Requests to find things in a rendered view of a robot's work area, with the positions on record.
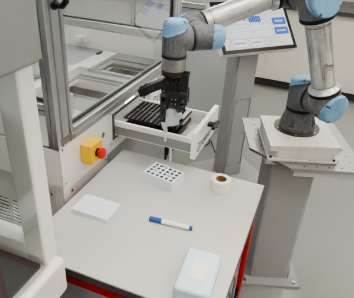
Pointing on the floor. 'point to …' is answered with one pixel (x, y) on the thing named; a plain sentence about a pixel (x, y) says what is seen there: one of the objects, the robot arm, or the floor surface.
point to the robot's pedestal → (276, 227)
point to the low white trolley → (154, 232)
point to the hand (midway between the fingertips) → (164, 127)
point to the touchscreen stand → (234, 121)
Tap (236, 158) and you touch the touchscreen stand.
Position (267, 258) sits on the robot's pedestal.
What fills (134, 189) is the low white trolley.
